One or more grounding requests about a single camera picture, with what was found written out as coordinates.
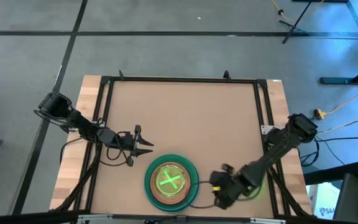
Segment peach table mat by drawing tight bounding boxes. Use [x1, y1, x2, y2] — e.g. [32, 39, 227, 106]
[90, 80, 275, 218]

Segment thin cream cable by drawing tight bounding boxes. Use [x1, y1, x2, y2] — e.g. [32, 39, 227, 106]
[317, 106, 358, 134]

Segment black desk frame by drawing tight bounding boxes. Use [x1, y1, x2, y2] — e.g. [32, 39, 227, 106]
[292, 0, 358, 85]

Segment black desk foot bar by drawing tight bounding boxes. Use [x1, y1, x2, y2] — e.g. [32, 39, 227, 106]
[303, 161, 358, 186]

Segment black camera mount beam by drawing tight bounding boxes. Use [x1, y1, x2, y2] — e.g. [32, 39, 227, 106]
[0, 210, 358, 224]

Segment yellow floor cable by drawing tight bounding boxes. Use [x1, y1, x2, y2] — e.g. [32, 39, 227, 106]
[270, 0, 324, 22]

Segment silver right arm base bracket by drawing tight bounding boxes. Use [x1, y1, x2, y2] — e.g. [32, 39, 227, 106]
[260, 124, 275, 135]

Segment white cardboard box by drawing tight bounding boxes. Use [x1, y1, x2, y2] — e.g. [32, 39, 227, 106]
[306, 182, 337, 220]

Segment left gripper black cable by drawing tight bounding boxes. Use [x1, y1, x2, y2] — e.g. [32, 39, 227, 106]
[99, 130, 131, 167]

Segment orange plastic plate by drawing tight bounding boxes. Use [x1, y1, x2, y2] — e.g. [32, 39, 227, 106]
[150, 161, 192, 205]

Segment black tripod stand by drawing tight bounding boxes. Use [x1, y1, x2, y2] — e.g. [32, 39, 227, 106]
[278, 0, 313, 44]

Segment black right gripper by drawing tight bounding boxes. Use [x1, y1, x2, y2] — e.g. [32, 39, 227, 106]
[187, 163, 249, 210]

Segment large green plastic plate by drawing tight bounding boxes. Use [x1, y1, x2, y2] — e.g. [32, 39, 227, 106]
[144, 153, 200, 213]

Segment cream extension cord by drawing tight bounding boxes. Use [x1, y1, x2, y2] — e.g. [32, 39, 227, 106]
[314, 85, 358, 121]

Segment black aluminium table frame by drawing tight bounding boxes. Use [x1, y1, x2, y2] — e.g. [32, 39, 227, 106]
[50, 70, 315, 218]

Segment black floor cables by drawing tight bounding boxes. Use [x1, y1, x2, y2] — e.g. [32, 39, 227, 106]
[296, 116, 358, 167]

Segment black arm base cable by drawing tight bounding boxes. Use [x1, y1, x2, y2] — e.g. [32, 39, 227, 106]
[60, 137, 84, 163]

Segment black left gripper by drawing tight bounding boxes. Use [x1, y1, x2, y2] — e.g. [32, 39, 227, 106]
[116, 124, 155, 167]

